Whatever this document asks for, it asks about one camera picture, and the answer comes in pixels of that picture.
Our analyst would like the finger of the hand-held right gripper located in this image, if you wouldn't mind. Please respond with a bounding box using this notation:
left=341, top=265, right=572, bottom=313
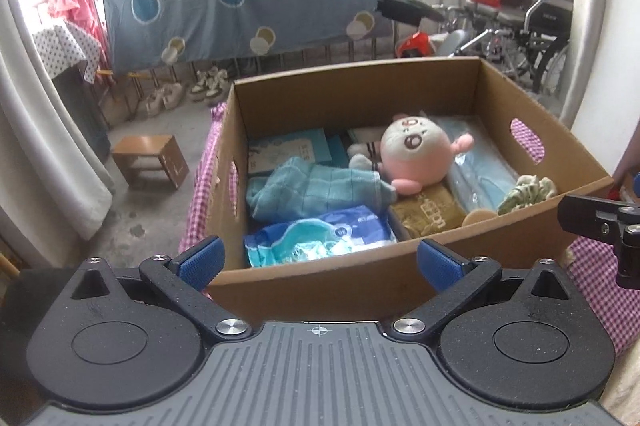
left=557, top=193, right=640, bottom=239

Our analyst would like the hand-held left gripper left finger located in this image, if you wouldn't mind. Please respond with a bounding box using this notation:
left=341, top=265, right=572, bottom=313
left=70, top=236, right=254, bottom=342

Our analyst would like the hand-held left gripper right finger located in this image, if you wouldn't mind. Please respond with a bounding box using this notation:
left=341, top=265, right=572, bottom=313
left=392, top=239, right=577, bottom=342

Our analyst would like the small brown carton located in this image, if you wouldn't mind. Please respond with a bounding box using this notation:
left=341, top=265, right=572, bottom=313
left=390, top=183, right=468, bottom=239

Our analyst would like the green scrunchie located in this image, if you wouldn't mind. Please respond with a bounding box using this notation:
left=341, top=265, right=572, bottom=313
left=496, top=175, right=558, bottom=214

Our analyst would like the clear bag of face masks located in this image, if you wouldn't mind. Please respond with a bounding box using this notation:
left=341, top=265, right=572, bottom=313
left=435, top=116, right=521, bottom=214

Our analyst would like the brown cardboard box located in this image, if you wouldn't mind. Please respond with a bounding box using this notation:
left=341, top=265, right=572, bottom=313
left=202, top=56, right=616, bottom=327

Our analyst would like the pink plush toy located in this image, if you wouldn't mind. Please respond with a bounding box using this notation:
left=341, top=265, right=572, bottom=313
left=347, top=112, right=475, bottom=196

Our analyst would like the wet wipes pack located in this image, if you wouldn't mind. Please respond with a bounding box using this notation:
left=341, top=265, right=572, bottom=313
left=243, top=205, right=398, bottom=268

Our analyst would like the teal towel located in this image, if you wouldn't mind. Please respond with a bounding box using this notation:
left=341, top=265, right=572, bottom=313
left=246, top=156, right=398, bottom=223

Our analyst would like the light blue box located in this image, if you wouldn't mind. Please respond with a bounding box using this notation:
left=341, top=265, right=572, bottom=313
left=247, top=129, right=333, bottom=179

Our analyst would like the small wooden stool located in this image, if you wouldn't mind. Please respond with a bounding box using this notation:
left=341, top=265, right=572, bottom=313
left=111, top=135, right=190, bottom=190

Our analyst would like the white platform shoe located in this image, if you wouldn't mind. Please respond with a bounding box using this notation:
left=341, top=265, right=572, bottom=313
left=145, top=89, right=168, bottom=118
left=162, top=81, right=184, bottom=109

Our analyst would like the white sneaker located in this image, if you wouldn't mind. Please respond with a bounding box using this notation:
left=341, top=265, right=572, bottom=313
left=207, top=66, right=232, bottom=102
left=189, top=70, right=213, bottom=103

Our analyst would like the white curtain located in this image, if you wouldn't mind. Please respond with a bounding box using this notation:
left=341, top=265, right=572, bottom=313
left=0, top=0, right=116, bottom=242

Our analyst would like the folded wheelchair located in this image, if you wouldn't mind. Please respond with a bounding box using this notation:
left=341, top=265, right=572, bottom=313
left=440, top=0, right=576, bottom=94

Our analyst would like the red round object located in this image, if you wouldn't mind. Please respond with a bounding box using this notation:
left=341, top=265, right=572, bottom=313
left=395, top=31, right=432, bottom=58

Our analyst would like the white polka dot cloth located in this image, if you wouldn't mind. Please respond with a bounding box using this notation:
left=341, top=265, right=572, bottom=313
left=32, top=24, right=103, bottom=82

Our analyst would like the black padded seat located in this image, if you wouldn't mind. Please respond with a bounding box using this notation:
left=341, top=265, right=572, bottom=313
left=376, top=0, right=446, bottom=27

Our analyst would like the pink garment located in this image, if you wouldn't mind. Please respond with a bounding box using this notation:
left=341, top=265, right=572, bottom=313
left=47, top=0, right=108, bottom=57

